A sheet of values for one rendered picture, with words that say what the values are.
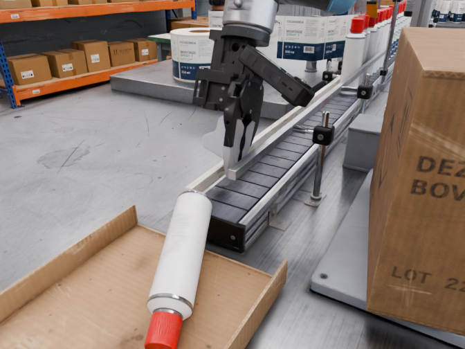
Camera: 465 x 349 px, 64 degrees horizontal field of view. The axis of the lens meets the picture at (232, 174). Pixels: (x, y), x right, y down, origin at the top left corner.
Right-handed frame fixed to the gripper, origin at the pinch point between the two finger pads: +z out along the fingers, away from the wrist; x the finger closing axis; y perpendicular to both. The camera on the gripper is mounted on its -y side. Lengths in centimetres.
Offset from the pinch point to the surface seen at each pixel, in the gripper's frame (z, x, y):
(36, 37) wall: -49, -251, 422
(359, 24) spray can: -36, -56, -1
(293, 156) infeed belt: -2.0, -18.5, -2.7
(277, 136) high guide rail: -6.0, -5.6, -3.6
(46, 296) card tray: 17.5, 21.2, 12.0
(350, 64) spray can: -26, -59, 0
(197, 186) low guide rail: 3.0, 4.3, 3.4
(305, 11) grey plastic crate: -97, -266, 93
